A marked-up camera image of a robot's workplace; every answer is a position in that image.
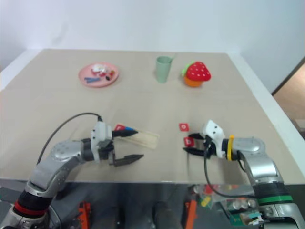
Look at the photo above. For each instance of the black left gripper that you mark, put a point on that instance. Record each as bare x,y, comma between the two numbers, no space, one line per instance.
107,153

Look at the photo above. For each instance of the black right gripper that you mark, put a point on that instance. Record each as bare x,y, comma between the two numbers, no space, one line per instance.
207,145

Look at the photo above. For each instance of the red letter block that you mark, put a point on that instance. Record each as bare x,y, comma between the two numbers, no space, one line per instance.
119,127
189,142
184,126

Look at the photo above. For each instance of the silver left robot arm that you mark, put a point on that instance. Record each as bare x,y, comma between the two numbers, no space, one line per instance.
59,157

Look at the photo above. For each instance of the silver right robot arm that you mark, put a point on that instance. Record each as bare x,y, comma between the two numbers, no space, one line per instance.
259,162

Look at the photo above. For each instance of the blue letter block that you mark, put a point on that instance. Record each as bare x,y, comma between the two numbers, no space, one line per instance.
128,128

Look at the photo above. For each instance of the red yellow plastic clutter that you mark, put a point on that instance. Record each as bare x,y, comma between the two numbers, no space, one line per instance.
206,198

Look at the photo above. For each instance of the orange round toy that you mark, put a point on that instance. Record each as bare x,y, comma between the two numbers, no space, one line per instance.
193,83

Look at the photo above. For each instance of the orange tool with black parts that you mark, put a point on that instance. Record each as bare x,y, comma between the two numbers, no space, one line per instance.
84,214
191,213

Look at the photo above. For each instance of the pink round plate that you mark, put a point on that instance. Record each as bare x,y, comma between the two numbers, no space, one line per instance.
95,83

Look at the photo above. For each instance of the small dark red candy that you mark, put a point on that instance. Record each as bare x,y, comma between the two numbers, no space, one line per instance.
108,78

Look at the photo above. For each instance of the red strawberry plush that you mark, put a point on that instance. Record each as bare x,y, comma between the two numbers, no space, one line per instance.
197,71

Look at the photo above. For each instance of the blue flat strip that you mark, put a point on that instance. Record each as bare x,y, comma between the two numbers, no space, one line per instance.
91,79

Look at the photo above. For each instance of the white red candy wrapper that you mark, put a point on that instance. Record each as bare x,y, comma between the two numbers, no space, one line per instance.
97,68
103,74

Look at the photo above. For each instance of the green plastic cup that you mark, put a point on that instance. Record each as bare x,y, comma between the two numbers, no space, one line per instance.
163,71

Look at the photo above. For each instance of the green circuit board box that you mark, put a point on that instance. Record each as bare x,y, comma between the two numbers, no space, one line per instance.
245,213

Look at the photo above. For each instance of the brown wooden door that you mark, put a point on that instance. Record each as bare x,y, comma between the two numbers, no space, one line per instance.
291,76

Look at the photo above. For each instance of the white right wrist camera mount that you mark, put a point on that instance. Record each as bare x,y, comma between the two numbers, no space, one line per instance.
215,133

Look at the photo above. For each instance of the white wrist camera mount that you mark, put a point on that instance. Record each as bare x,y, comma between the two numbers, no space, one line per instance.
100,131
215,133

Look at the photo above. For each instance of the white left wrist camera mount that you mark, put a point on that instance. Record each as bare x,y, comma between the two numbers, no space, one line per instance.
100,131

